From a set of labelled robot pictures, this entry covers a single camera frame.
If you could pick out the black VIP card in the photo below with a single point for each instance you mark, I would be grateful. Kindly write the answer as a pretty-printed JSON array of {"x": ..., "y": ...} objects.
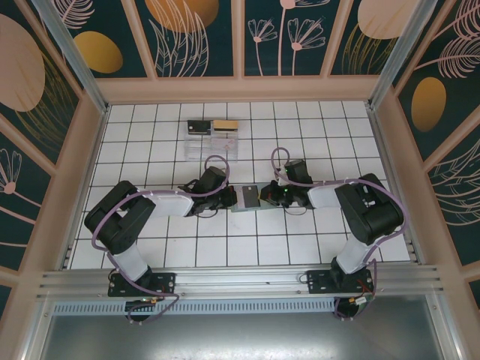
[{"x": 250, "y": 195}]

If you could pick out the green leather card holder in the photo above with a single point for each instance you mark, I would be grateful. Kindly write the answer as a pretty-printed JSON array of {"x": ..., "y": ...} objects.
[{"x": 247, "y": 209}]

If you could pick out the clear acrylic card organizer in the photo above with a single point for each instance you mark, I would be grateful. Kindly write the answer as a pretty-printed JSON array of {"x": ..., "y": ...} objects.
[{"x": 198, "y": 150}]

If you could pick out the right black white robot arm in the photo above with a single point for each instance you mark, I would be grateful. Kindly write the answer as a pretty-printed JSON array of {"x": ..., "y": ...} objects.
[{"x": 367, "y": 213}]

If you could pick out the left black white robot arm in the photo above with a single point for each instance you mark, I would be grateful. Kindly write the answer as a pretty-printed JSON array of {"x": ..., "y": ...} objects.
[{"x": 120, "y": 217}]

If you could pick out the white card pink blossom print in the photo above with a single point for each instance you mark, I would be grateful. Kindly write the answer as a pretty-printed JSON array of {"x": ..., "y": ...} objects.
[{"x": 224, "y": 143}]

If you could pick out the gold card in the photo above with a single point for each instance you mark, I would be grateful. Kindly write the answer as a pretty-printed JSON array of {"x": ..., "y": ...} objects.
[{"x": 225, "y": 125}]

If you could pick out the grey metal sheet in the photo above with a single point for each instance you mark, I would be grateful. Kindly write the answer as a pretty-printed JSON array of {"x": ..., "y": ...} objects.
[{"x": 240, "y": 337}]

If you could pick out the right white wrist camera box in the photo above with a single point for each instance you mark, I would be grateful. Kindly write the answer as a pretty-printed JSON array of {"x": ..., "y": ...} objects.
[{"x": 280, "y": 182}]

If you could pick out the aluminium mounting rail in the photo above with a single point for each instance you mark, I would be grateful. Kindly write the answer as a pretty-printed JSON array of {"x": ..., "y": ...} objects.
[{"x": 240, "y": 279}]

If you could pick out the aluminium side rail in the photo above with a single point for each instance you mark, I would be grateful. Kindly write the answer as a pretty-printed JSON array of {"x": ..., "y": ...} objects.
[
  {"x": 101, "y": 129},
  {"x": 376, "y": 129}
]

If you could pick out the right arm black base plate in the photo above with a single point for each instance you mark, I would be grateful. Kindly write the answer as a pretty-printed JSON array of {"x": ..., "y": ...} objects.
[{"x": 318, "y": 281}]

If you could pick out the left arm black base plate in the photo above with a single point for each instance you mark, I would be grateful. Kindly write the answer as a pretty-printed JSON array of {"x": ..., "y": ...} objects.
[{"x": 165, "y": 283}]

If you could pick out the aluminium corner post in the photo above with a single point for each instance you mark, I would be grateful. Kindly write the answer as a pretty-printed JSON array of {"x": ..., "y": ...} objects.
[
  {"x": 397, "y": 52},
  {"x": 75, "y": 56}
]

